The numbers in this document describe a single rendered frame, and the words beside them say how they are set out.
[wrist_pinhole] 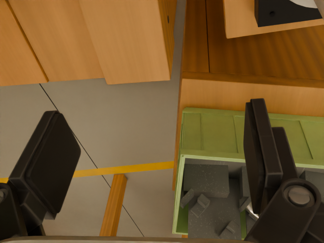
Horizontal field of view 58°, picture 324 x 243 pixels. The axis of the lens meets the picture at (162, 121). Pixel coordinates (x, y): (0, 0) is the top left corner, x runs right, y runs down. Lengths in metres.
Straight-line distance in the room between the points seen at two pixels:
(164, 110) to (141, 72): 1.29
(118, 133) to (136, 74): 1.51
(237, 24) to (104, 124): 1.58
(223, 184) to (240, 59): 0.35
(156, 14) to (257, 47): 0.45
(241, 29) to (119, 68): 0.25
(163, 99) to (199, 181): 1.03
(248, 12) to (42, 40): 0.40
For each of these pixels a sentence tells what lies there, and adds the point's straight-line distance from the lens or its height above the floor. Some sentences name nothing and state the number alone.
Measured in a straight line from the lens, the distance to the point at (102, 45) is 0.59.
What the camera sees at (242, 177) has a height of 0.88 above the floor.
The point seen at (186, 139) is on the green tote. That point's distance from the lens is 0.72.
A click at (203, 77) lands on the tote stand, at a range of 0.75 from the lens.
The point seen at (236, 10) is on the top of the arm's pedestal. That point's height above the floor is 0.85.
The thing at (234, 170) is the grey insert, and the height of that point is 0.85.
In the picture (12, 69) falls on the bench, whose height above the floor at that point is 0.88.
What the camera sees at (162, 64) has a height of 0.90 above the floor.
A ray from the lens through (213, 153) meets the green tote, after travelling 0.69.
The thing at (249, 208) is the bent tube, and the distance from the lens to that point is 0.89.
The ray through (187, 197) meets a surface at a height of 0.95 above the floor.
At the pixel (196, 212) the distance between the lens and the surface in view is 0.89.
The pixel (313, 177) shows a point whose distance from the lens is 0.97.
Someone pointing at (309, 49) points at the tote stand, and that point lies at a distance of 0.97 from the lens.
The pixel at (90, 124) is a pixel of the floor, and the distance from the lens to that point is 2.09.
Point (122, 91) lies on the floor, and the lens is 1.83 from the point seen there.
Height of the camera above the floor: 1.39
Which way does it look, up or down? 45 degrees down
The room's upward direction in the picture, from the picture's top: 173 degrees counter-clockwise
